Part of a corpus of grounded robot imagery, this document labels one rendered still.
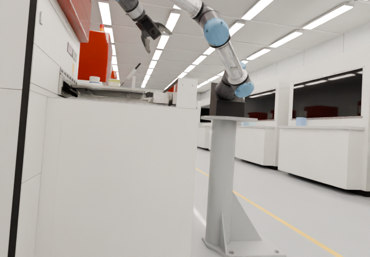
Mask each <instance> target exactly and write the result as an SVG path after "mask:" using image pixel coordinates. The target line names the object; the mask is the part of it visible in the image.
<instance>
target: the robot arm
mask: <svg viewBox="0 0 370 257"><path fill-rule="evenodd" d="M115 1H117V2H118V4H119V5H120V6H121V7H122V9H123V10H124V11H125V12H126V16H127V15H128V16H129V17H130V18H131V19H132V20H133V21H137V22H136V25H137V27H138V28H139V29H140V30H141V32H142V35H141V40H142V42H143V44H144V47H145V49H146V51H147V53H148V54H149V53H150V46H149V43H150V40H149V39H148V38H147V37H151V38H152V39H153V40H155V39H156V38H158V37H159V36H160V35H161V32H165V33H168V34H170V35H172V32H171V30H170V29H168V28H167V27H166V26H165V25H163V24H162V23H160V22H158V21H157V22H155V21H152V19H151V18H150V17H149V16H148V15H147V14H145V10H144V8H143V6H142V5H141V4H140V2H139V1H138V0H115ZM167 1H169V2H170V3H172V4H174V5H175V6H177V7H178V8H180V9H181V10H183V11H185V12H186V13H188V14H189V17H190V18H192V19H193V20H194V21H195V22H196V23H197V24H198V25H199V27H200V29H201V31H202V32H203V34H204V37H205V39H206V40H207V42H208V44H209V46H210V47H211V48H214V49H215V51H216V53H217V55H218V56H219V58H220V60H221V62H222V64H223V66H224V68H225V71H224V74H223V76H222V79H221V80H220V82H219V83H218V84H217V86H216V88H215V92H216V93H217V94H218V95H219V96H220V97H222V98H225V99H229V100H231V99H235V98H236V97H247V96H248V95H250V94H251V93H252V92H253V90H254V84H253V83H252V81H251V80H250V78H249V75H248V73H247V71H246V70H245V69H246V65H245V64H244V63H243V62H241V61H239V60H238V58H237V56H236V53H235V51H234V49H233V47H232V45H231V43H230V39H231V35H230V31H229V28H228V25H227V24H226V22H225V21H224V20H223V18H222V17H221V15H220V14H219V13H218V12H217V11H216V10H215V9H214V8H212V7H210V6H209V5H207V4H205V3H204V2H202V1H201V0H198V1H197V0H167Z"/></svg>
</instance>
